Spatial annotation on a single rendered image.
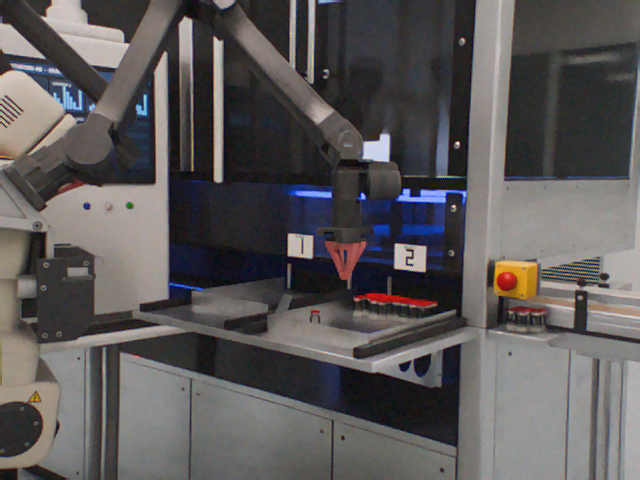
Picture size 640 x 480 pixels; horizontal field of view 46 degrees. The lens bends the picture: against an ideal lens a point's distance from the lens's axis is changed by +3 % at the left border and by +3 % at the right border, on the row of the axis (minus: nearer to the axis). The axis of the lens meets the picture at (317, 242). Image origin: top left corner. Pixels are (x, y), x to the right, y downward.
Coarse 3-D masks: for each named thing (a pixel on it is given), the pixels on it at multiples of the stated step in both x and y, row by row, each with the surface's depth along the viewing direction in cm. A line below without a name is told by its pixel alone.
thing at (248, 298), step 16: (224, 288) 190; (240, 288) 195; (256, 288) 199; (272, 288) 204; (192, 304) 182; (208, 304) 178; (224, 304) 175; (240, 304) 171; (256, 304) 168; (272, 304) 167
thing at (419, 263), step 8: (400, 248) 173; (408, 248) 171; (416, 248) 170; (424, 248) 169; (400, 256) 173; (416, 256) 170; (424, 256) 169; (400, 264) 173; (416, 264) 170; (424, 264) 169
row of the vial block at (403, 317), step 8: (360, 296) 171; (368, 296) 171; (368, 304) 170; (392, 304) 167; (400, 304) 165; (408, 304) 165; (416, 304) 163; (424, 304) 162; (368, 312) 170; (392, 312) 166; (400, 312) 165; (408, 312) 164; (416, 312) 163; (424, 312) 161; (392, 320) 166; (400, 320) 165; (408, 320) 164; (416, 320) 163
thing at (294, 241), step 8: (288, 240) 195; (296, 240) 193; (304, 240) 192; (312, 240) 190; (288, 248) 195; (296, 248) 194; (304, 248) 192; (312, 248) 190; (304, 256) 192; (312, 256) 190
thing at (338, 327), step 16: (320, 304) 167; (336, 304) 172; (352, 304) 177; (272, 320) 153; (288, 320) 150; (304, 320) 163; (320, 320) 165; (336, 320) 165; (352, 320) 166; (368, 320) 166; (432, 320) 156; (304, 336) 147; (320, 336) 145; (336, 336) 142; (352, 336) 140; (368, 336) 138; (384, 336) 142
